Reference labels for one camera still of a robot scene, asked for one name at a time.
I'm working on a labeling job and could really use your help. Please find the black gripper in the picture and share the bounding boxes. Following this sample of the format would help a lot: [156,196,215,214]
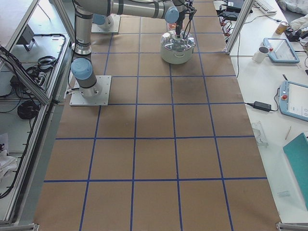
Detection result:
[175,0,195,34]

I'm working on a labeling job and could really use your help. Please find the glass pot lid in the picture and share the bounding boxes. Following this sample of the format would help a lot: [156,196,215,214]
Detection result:
[161,30,195,52]

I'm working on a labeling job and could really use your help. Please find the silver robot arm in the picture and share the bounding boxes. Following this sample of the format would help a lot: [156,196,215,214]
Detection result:
[71,0,196,98]
[84,0,185,28]

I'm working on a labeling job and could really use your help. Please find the pale green electric pot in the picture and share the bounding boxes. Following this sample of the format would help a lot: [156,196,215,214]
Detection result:
[160,29,195,64]

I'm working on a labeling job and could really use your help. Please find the pink bowl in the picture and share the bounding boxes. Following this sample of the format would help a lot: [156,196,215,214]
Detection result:
[167,23,177,31]

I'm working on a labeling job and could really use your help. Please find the white mug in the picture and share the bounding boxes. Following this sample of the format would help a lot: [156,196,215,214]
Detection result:
[252,46,269,63]

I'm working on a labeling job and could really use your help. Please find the yellow paper cup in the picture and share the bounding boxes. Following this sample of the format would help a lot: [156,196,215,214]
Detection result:
[275,22,289,35]

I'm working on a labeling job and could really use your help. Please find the blue teach pendant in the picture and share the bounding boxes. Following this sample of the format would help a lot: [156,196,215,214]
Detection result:
[263,38,300,64]
[279,81,308,121]

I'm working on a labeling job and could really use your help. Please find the black power adapter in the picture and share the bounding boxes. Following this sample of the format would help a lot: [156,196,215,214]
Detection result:
[245,101,278,112]

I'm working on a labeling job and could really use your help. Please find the clear plastic holder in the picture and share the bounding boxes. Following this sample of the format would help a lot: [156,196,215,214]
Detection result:
[251,121,268,147]

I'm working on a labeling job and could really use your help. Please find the teal folder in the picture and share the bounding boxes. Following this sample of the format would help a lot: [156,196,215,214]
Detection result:
[283,132,308,208]

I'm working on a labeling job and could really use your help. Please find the aluminium frame post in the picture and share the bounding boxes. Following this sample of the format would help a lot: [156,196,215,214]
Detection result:
[225,0,255,55]

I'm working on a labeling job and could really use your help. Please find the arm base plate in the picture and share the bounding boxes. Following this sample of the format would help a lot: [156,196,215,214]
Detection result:
[91,14,121,34]
[69,75,112,106]

